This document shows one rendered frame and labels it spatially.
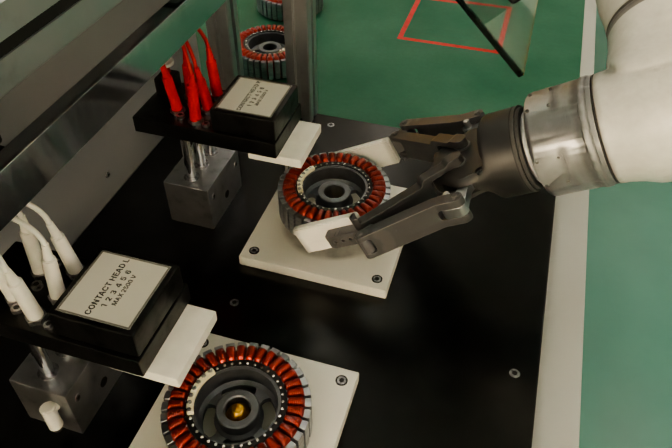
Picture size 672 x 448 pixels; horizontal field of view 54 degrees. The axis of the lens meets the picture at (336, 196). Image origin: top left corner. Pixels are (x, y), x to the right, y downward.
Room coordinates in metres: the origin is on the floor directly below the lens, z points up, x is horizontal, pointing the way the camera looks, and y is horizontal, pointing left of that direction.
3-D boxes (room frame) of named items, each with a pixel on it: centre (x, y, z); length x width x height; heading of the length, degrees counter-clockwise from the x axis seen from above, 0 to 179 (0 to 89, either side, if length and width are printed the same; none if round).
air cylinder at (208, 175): (0.54, 0.14, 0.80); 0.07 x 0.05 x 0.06; 163
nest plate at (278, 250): (0.50, 0.00, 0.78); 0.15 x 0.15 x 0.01; 73
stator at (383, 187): (0.50, 0.00, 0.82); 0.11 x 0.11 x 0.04
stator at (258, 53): (0.88, 0.10, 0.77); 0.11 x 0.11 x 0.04
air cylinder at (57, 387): (0.31, 0.21, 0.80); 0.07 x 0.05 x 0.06; 163
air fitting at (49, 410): (0.27, 0.22, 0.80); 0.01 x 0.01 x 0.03; 73
